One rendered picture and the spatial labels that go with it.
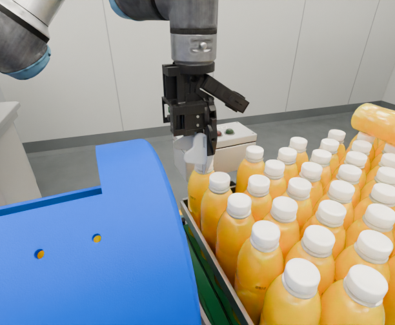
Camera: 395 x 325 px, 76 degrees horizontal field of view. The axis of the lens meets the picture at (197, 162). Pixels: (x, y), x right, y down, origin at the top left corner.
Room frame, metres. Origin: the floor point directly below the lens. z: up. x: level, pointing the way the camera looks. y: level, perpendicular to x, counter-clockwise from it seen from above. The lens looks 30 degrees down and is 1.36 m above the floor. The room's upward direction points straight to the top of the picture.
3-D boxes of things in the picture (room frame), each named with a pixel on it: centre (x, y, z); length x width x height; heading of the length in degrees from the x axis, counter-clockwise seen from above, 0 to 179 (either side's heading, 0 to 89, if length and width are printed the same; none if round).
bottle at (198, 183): (0.46, -0.01, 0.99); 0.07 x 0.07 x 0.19
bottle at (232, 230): (0.33, -0.07, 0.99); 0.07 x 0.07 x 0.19
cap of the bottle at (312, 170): (0.43, -0.23, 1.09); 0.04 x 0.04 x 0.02
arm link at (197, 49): (0.45, 0.01, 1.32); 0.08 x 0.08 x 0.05
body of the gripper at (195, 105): (0.45, 0.01, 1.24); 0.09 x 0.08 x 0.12; 112
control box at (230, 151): (0.61, -0.04, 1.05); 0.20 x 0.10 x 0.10; 112
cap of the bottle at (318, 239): (0.25, -0.17, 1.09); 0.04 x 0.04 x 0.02
